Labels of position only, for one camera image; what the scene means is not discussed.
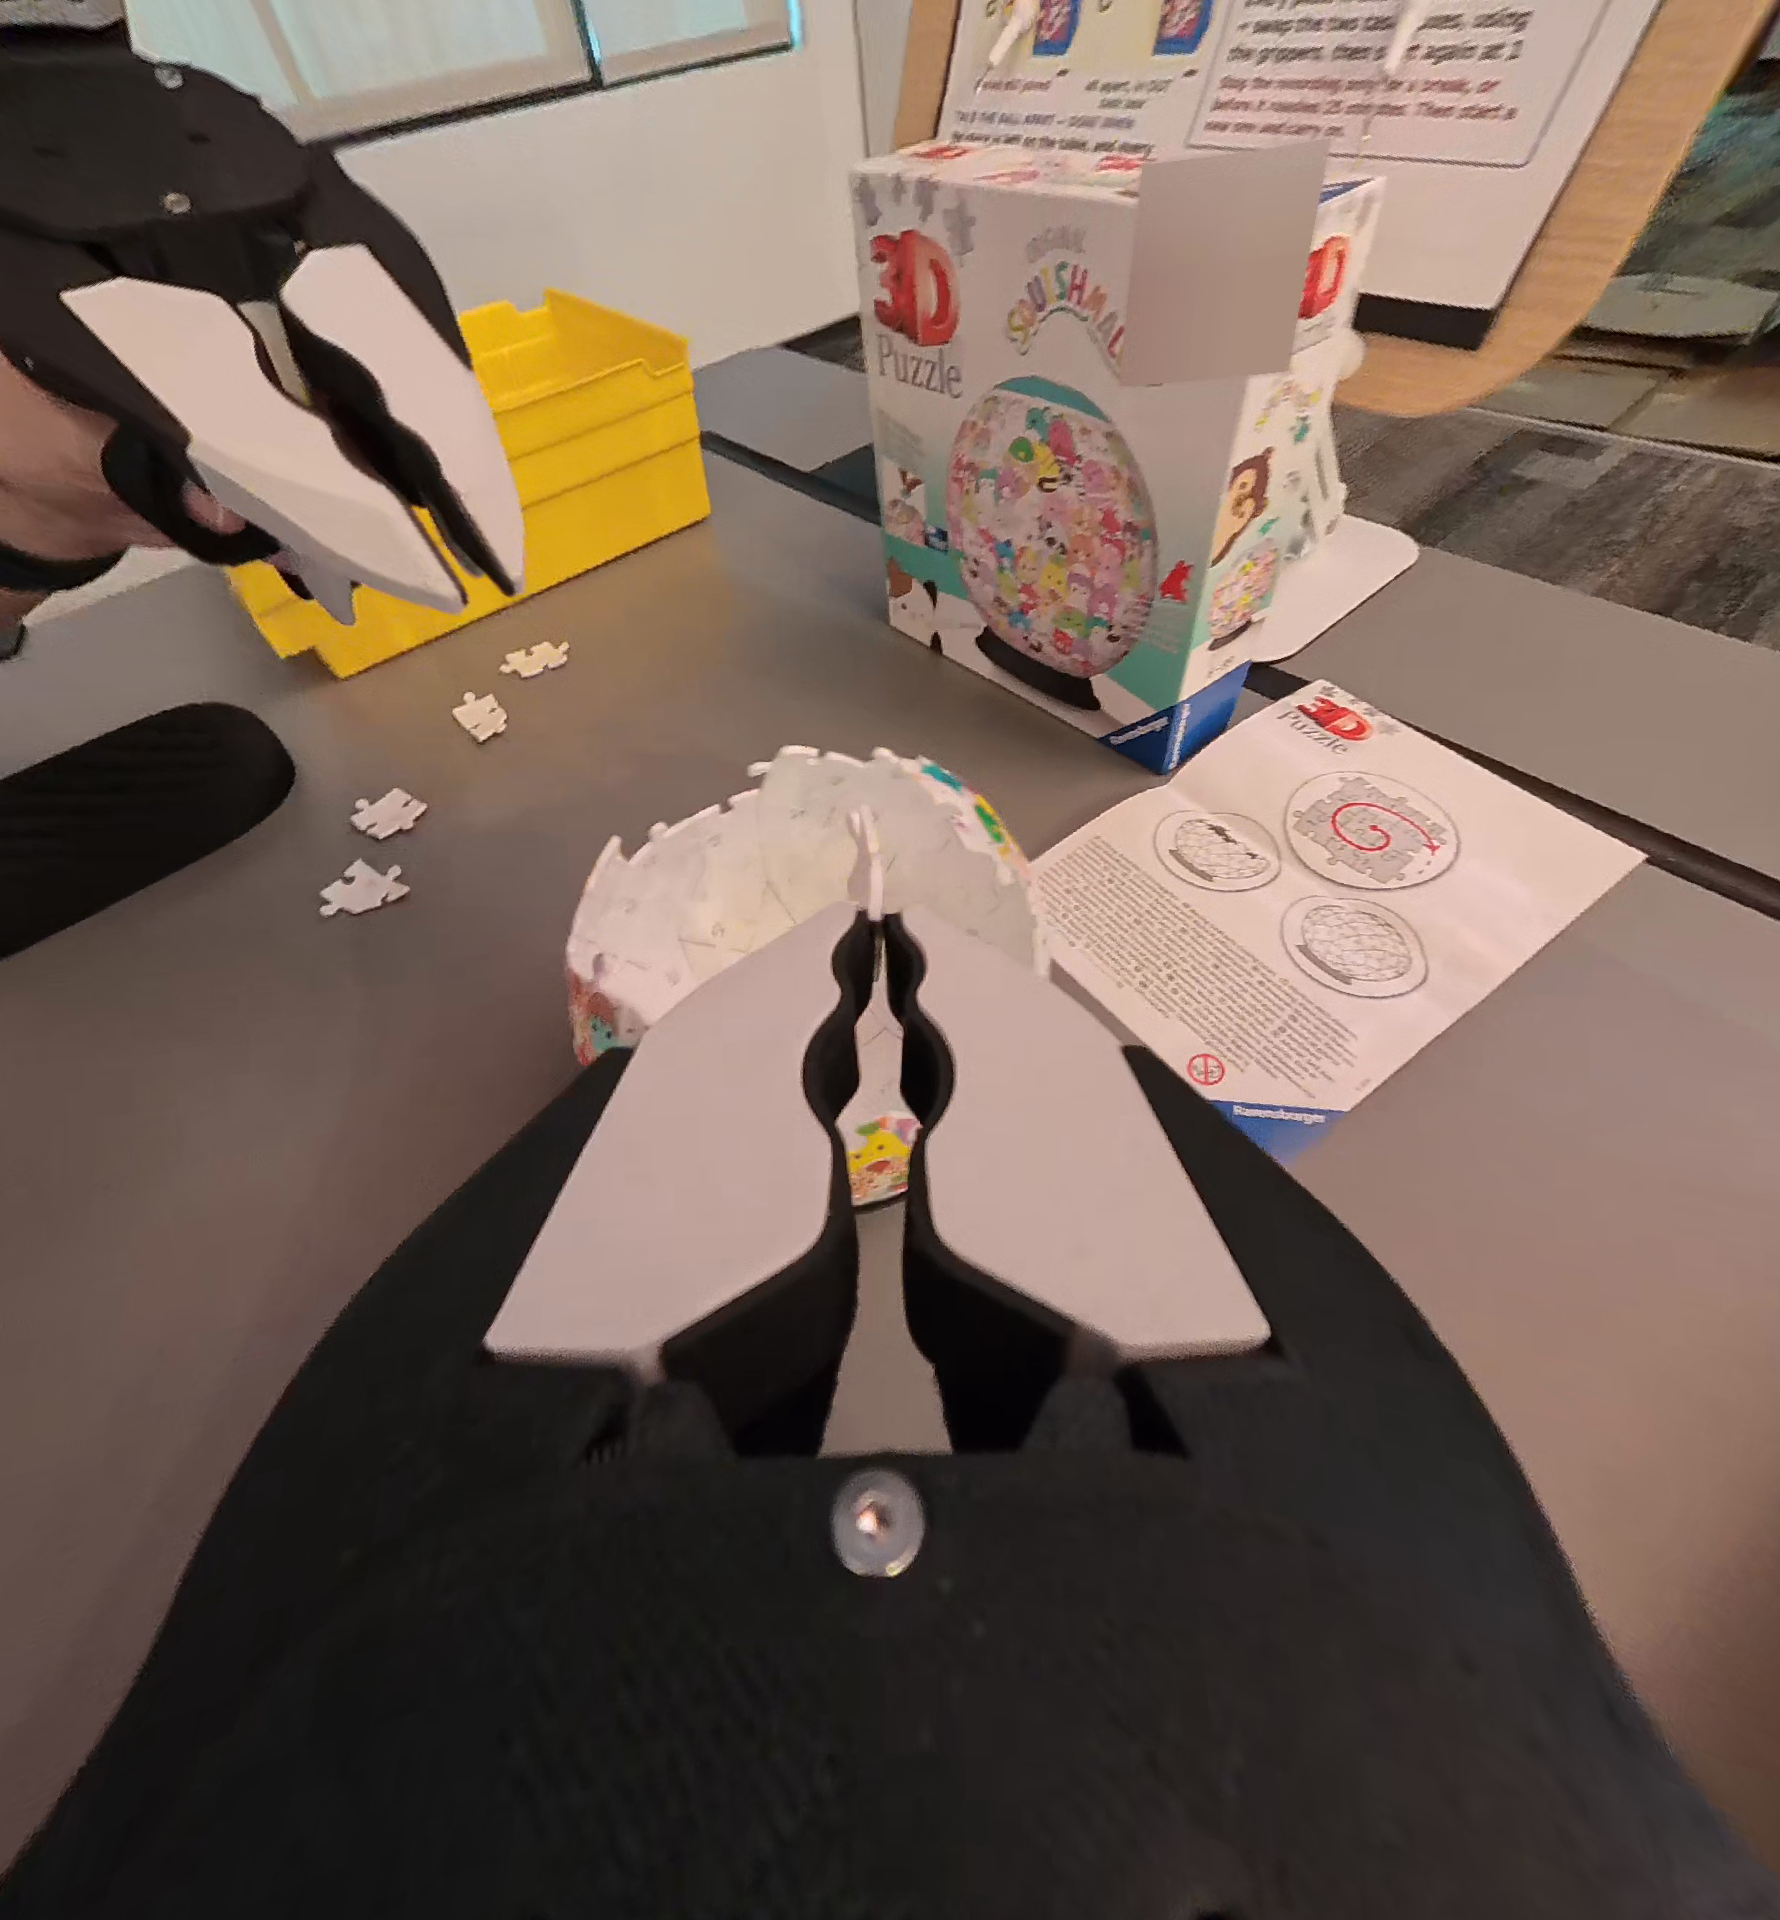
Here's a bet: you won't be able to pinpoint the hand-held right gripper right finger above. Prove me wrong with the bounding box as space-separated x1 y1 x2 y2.
883 904 1274 1370

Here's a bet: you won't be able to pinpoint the white sign board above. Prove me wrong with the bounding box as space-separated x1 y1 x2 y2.
889 0 1780 420

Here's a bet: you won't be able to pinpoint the white sign stand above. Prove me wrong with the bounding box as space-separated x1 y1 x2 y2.
1250 336 1421 666

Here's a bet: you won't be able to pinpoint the yellow plastic bin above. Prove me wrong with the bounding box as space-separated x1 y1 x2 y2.
224 287 712 682

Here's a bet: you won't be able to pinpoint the colourful puzzle box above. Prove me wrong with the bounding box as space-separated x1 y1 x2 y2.
848 138 1389 778

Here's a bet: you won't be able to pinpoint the folded instruction leaflet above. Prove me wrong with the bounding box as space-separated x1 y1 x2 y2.
1028 677 1650 1170

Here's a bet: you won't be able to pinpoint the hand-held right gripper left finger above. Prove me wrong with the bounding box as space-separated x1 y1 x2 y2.
482 904 882 1374

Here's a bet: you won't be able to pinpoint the colourful puzzle ball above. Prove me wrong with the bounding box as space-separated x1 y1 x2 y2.
566 744 1054 1205

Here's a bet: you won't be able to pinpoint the black quilted pad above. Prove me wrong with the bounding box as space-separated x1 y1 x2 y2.
0 701 296 983

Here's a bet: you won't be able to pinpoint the flattened cardboard sheets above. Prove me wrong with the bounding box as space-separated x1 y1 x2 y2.
1489 352 1780 460

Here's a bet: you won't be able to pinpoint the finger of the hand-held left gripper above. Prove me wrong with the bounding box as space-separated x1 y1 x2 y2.
277 241 530 598
62 274 470 630

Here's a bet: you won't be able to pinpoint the pile of white puzzle pieces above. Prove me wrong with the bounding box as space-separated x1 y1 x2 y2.
316 636 574 920

